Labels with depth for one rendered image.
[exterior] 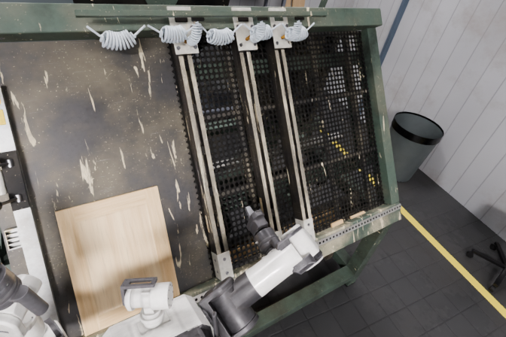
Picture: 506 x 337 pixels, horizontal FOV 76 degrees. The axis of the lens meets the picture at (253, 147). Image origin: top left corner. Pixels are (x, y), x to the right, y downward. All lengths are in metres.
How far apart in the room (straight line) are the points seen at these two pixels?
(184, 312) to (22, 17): 1.06
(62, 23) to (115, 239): 0.81
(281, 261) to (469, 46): 3.43
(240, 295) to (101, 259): 0.63
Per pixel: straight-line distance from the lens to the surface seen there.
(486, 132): 4.04
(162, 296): 0.94
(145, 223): 1.44
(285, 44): 1.66
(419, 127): 4.24
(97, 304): 1.51
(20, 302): 1.01
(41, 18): 1.37
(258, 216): 1.35
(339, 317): 2.74
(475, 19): 4.10
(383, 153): 2.19
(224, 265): 1.55
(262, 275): 1.03
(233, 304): 1.05
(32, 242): 1.40
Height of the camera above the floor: 2.28
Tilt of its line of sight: 37 degrees down
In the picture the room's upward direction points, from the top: 12 degrees clockwise
